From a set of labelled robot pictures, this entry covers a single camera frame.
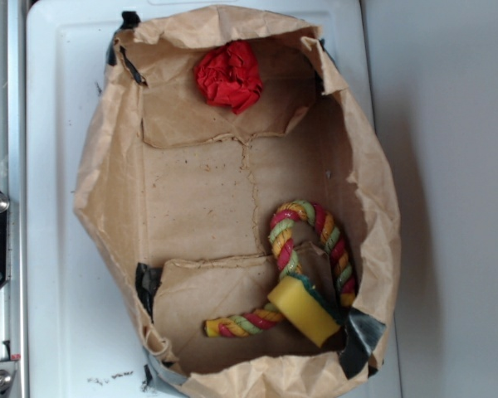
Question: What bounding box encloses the red paper ball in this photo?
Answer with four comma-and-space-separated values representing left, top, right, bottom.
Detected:
193, 41, 263, 114

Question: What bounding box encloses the yellow sponge with green pad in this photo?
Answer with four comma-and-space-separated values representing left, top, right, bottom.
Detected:
267, 274, 341, 347

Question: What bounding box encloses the brown paper bag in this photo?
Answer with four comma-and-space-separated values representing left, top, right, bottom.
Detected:
74, 5, 401, 397

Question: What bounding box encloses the aluminium frame rail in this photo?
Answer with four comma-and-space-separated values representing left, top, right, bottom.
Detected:
0, 1, 30, 397

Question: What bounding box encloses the red yellow green twisted rope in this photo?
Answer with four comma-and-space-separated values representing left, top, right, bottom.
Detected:
203, 200, 358, 338

